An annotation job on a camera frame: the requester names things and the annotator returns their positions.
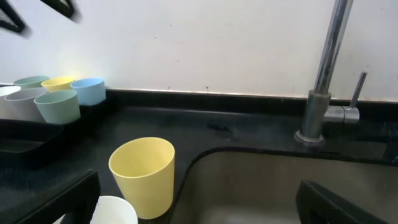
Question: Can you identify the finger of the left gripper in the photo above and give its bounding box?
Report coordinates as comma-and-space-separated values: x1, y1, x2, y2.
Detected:
39, 0, 83, 23
0, 0, 32, 39

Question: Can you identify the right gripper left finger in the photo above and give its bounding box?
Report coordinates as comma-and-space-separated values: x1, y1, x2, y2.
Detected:
0, 169, 101, 224

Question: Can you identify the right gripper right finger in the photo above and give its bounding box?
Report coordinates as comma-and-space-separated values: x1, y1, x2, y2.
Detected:
295, 179, 390, 224

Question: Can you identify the black tray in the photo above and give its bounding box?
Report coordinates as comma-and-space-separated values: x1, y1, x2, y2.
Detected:
0, 82, 110, 171

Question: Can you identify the steel sink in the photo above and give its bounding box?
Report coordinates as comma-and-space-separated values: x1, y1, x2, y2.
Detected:
169, 147, 398, 224

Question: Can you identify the white cup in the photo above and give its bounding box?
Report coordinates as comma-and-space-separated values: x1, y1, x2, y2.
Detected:
52, 195, 139, 224
0, 85, 22, 121

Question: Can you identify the grey cup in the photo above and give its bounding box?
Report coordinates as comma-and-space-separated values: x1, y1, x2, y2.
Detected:
4, 87, 50, 123

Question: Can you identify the blue cup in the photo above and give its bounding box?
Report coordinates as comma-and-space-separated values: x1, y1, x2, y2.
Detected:
70, 77, 107, 107

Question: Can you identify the steel tap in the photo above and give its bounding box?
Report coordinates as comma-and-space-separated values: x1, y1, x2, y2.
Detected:
293, 0, 368, 147

